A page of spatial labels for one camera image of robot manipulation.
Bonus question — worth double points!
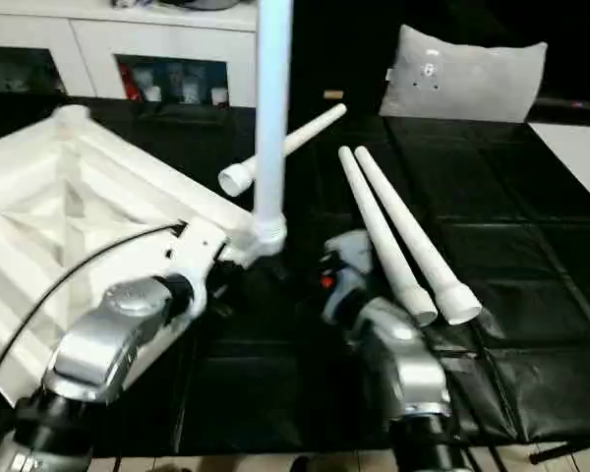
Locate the white plastic table leg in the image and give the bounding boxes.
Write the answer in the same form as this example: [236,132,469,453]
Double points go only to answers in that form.
[219,103,349,197]
[250,0,296,249]
[338,146,440,326]
[354,146,484,326]

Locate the white plastic table top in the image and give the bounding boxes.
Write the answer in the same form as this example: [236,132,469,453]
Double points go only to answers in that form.
[0,103,288,406]

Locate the black work mat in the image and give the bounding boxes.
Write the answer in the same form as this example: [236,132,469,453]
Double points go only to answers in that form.
[0,93,590,455]

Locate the white cabinet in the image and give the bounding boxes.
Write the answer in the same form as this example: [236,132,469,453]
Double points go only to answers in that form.
[0,0,260,107]

